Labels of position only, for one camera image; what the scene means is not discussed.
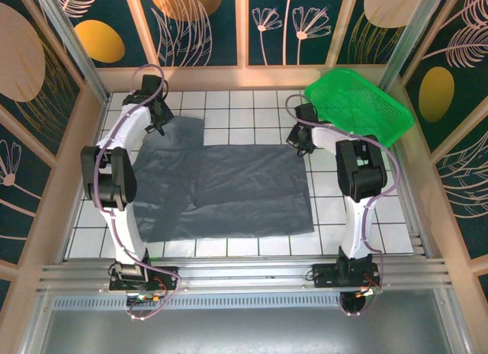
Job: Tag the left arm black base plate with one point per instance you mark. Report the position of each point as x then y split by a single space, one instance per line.
167 274

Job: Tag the aluminium mounting rail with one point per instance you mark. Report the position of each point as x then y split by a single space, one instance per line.
248 270

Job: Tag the grey sheet metal shelf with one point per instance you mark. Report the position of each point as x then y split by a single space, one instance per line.
228 331

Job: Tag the wooden enclosure frame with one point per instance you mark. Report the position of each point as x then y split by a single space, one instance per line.
228 77

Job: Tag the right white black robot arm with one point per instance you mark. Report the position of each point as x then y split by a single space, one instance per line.
358 224

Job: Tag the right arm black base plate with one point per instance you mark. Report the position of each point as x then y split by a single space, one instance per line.
324 275

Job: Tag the aluminium corner post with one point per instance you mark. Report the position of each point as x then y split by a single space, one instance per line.
78 52
411 37

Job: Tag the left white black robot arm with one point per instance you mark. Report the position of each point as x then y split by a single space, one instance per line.
122 224

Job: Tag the grey t-shirt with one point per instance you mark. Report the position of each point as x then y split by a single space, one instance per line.
228 186

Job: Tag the green plastic basket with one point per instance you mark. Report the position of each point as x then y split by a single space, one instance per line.
358 98

